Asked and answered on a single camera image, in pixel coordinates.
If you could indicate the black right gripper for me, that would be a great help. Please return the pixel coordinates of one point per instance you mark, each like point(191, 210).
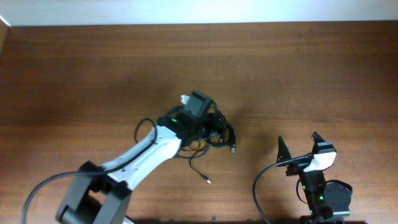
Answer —
point(284, 153)

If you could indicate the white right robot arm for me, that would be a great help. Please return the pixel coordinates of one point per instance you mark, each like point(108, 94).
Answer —
point(327, 200)

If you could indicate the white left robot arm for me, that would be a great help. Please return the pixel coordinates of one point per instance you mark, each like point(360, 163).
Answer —
point(101, 194)

